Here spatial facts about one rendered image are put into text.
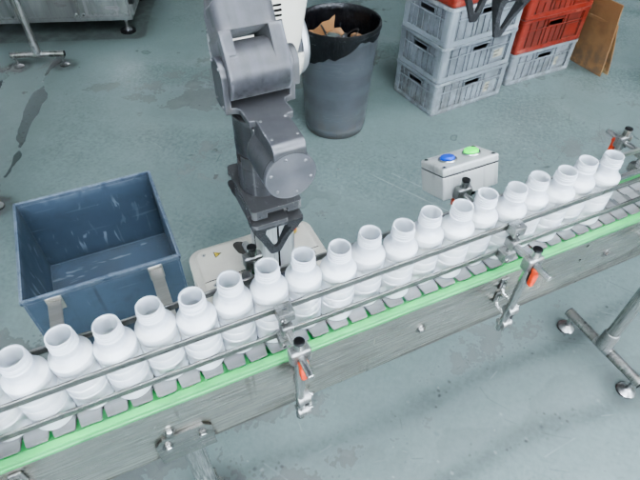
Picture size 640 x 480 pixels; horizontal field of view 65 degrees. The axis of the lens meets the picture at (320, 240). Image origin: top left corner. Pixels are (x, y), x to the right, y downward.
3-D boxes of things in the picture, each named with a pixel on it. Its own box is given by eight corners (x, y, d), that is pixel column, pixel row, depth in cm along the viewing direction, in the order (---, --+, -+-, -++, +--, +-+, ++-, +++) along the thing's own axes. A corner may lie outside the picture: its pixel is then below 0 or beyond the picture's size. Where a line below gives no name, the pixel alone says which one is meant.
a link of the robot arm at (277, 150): (287, 35, 54) (207, 50, 51) (335, 86, 46) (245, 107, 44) (290, 130, 62) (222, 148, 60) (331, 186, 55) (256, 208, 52)
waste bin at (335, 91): (316, 151, 290) (318, 44, 244) (287, 112, 318) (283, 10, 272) (385, 133, 303) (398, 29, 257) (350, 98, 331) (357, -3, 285)
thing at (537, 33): (514, 56, 329) (525, 22, 313) (473, 31, 354) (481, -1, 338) (580, 38, 349) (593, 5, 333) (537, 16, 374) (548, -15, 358)
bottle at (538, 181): (533, 248, 102) (563, 185, 90) (506, 250, 101) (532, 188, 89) (521, 227, 106) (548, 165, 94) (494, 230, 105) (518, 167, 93)
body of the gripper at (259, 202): (252, 225, 61) (248, 177, 55) (227, 176, 67) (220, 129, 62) (302, 210, 63) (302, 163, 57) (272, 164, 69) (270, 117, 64)
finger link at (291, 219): (257, 270, 66) (251, 219, 60) (240, 235, 71) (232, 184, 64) (305, 255, 68) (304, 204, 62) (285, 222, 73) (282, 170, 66)
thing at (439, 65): (436, 86, 301) (444, 50, 285) (395, 57, 325) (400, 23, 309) (510, 62, 323) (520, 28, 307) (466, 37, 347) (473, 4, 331)
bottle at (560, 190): (518, 232, 105) (545, 170, 93) (532, 219, 108) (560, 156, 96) (544, 248, 102) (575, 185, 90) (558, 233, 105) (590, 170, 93)
